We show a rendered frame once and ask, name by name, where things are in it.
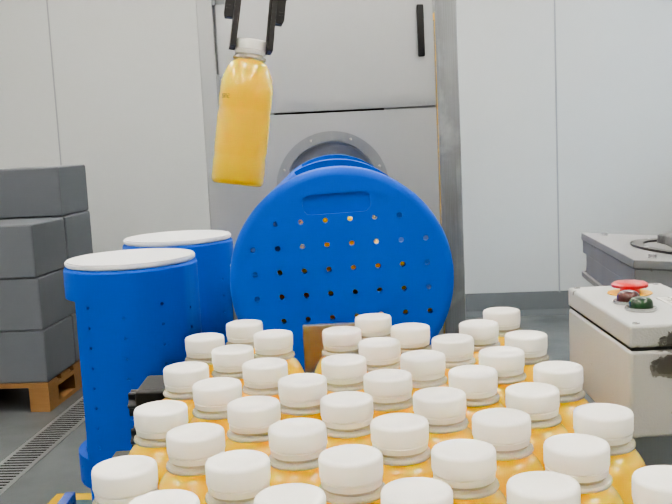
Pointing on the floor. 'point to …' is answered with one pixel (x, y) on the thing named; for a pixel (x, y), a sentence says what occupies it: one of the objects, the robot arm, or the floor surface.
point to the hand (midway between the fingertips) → (253, 23)
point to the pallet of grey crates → (41, 279)
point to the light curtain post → (449, 150)
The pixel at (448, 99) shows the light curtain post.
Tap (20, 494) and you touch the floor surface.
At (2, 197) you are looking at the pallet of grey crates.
